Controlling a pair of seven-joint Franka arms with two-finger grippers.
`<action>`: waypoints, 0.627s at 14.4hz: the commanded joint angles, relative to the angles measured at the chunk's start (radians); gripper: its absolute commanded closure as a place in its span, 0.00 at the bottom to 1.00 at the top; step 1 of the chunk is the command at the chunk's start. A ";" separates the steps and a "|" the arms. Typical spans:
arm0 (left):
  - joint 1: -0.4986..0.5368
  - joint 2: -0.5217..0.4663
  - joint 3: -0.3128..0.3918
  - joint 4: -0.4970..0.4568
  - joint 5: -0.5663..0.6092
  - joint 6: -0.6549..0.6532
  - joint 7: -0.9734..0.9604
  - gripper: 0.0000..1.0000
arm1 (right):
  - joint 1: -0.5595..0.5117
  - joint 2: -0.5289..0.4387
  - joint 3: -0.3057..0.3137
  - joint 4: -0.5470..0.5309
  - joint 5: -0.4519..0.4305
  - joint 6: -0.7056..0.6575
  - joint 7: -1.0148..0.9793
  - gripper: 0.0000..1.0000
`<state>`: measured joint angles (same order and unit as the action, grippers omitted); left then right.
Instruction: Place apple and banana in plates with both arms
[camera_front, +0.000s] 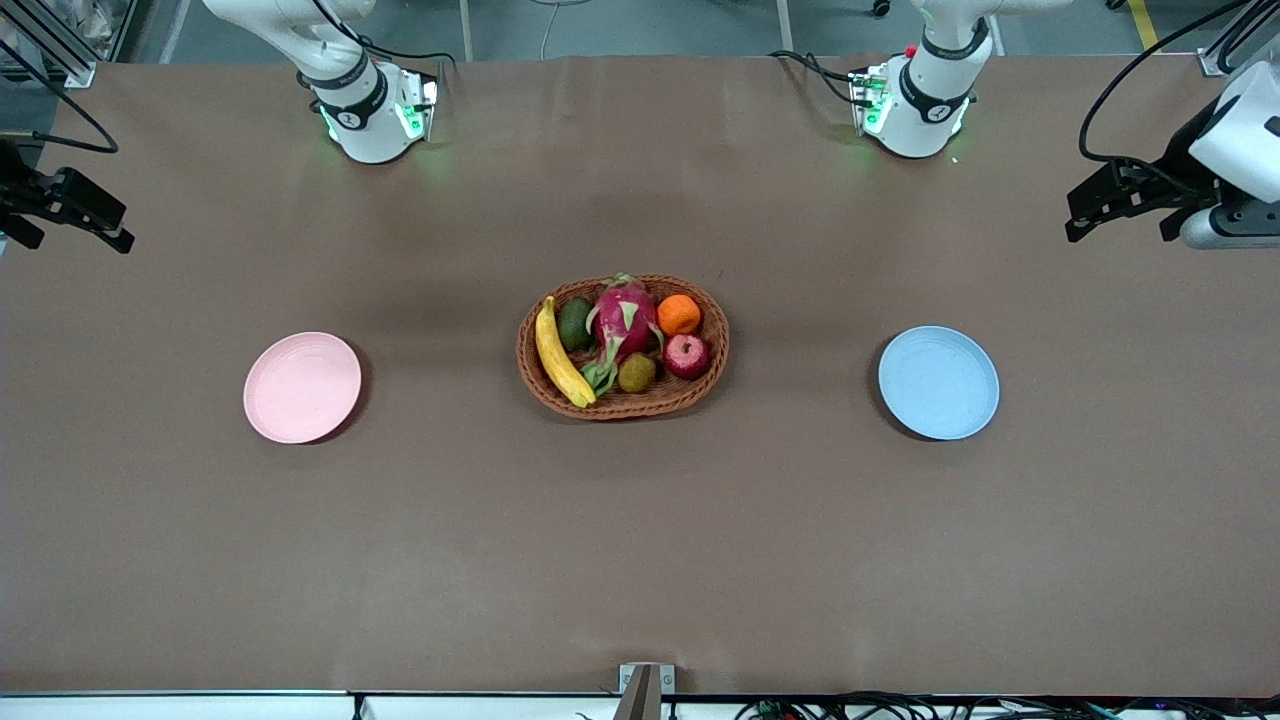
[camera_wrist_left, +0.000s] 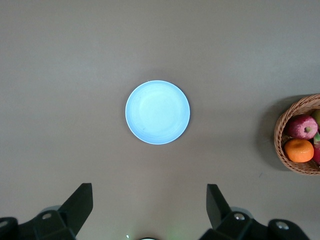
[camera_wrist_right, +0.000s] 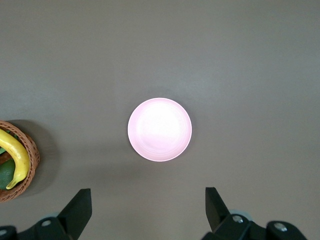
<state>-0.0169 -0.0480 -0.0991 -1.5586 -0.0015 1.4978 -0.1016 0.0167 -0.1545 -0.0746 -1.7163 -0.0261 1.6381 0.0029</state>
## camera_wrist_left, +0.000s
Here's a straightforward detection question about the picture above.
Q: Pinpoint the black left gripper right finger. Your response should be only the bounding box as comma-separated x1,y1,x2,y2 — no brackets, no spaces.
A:
199,183,312,240

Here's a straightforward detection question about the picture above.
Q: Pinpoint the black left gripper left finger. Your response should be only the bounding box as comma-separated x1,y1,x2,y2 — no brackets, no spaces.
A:
0,182,94,240

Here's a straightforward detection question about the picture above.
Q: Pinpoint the red apple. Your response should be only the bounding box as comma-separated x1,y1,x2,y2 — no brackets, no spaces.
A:
286,114,319,140

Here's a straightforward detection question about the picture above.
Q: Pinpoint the brown wicker basket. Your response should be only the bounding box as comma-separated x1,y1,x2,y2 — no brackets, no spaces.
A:
273,93,320,176

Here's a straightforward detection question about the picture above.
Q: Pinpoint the orange mandarin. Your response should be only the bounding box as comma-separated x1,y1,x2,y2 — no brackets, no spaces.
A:
284,138,315,164

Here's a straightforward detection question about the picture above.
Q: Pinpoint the brown table cover sheet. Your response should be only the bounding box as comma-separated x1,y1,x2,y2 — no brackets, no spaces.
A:
0,0,320,240

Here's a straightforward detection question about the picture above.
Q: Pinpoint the pink dragon fruit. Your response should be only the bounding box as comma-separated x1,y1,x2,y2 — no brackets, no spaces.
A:
311,131,320,165

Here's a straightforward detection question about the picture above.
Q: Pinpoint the light blue round plate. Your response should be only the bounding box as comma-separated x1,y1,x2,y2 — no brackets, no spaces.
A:
124,79,192,146

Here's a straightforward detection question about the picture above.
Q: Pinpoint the olive brown kiwi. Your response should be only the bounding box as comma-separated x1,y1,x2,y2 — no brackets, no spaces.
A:
310,109,320,126

